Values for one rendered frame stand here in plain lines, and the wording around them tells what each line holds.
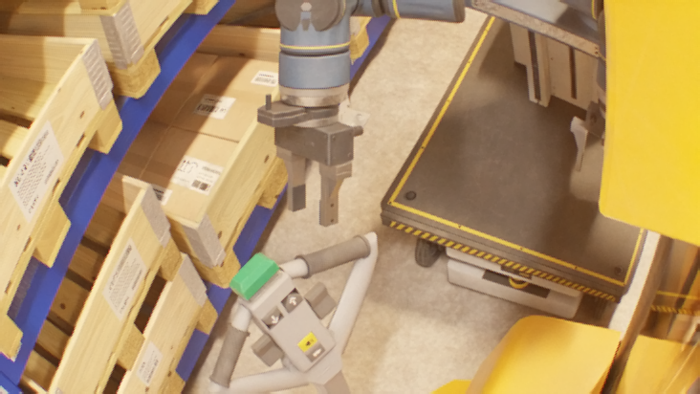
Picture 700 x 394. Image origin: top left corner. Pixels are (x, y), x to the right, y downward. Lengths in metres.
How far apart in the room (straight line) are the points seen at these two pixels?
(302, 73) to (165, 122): 1.72
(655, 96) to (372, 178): 3.12
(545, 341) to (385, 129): 1.75
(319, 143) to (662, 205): 1.19
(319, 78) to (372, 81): 2.25
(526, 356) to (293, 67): 0.86
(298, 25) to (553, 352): 0.95
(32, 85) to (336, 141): 1.17
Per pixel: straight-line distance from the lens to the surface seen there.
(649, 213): 0.20
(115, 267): 2.15
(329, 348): 1.56
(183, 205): 2.76
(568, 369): 1.83
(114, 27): 1.95
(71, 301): 2.39
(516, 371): 1.83
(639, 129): 0.18
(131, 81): 2.08
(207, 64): 3.16
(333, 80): 1.34
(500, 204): 2.73
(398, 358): 2.87
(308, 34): 1.32
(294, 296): 1.44
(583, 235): 2.66
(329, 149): 1.35
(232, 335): 1.42
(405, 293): 3.00
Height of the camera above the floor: 2.57
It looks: 52 degrees down
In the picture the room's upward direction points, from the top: 15 degrees counter-clockwise
